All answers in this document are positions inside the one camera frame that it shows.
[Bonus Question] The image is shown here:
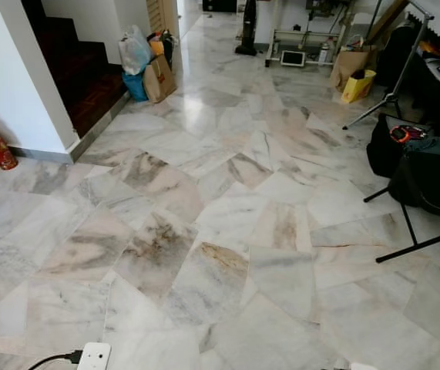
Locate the orange black tool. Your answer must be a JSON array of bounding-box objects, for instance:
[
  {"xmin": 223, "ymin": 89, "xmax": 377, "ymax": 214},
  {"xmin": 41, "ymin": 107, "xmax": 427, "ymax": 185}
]
[{"xmin": 390, "ymin": 125, "xmax": 428, "ymax": 144}]

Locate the black bag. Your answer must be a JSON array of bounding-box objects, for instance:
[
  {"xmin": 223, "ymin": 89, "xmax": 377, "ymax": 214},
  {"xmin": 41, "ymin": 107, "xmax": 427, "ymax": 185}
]
[{"xmin": 366, "ymin": 114, "xmax": 405, "ymax": 180}]

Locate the black tripod stand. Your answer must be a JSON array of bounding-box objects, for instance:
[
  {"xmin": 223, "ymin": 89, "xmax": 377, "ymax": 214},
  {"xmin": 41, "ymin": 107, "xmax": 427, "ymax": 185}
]
[{"xmin": 343, "ymin": 8, "xmax": 436, "ymax": 130}]

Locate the yellow bag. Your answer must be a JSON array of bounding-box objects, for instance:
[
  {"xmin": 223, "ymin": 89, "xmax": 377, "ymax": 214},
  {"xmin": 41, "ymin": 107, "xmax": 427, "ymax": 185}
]
[{"xmin": 341, "ymin": 69, "xmax": 377, "ymax": 104}]

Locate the brown paper bag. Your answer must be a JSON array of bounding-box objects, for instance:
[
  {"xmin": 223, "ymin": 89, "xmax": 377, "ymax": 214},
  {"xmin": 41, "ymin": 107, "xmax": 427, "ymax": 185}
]
[
  {"xmin": 143, "ymin": 54, "xmax": 178, "ymax": 104},
  {"xmin": 329, "ymin": 48, "xmax": 375, "ymax": 89}
]

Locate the white tablet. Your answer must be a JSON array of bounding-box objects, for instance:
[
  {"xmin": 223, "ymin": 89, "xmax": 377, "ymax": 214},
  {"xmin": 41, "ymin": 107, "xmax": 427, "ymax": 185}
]
[{"xmin": 280, "ymin": 50, "xmax": 307, "ymax": 68}]

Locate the white metal rack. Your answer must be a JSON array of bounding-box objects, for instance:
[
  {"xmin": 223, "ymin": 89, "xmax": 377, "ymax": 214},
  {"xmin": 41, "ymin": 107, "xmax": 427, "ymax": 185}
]
[{"xmin": 266, "ymin": 0, "xmax": 375, "ymax": 66}]

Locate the black upright vacuum cleaner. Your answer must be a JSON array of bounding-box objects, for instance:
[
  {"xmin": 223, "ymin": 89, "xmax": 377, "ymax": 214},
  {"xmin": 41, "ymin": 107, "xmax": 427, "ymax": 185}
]
[{"xmin": 235, "ymin": 0, "xmax": 259, "ymax": 56}]

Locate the blue bag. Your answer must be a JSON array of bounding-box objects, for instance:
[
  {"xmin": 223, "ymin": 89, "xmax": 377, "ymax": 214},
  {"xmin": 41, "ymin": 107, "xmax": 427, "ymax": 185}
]
[{"xmin": 122, "ymin": 71, "xmax": 149, "ymax": 103}]

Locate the white plastic bag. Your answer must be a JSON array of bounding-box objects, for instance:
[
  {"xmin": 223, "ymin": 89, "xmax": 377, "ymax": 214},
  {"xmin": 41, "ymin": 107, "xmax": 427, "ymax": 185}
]
[{"xmin": 119, "ymin": 25, "xmax": 155, "ymax": 76}]

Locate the dark wooden staircase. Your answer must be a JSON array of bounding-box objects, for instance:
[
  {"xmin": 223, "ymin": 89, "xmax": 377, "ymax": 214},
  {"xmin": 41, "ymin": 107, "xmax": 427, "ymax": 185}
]
[{"xmin": 21, "ymin": 0, "xmax": 128, "ymax": 138}]

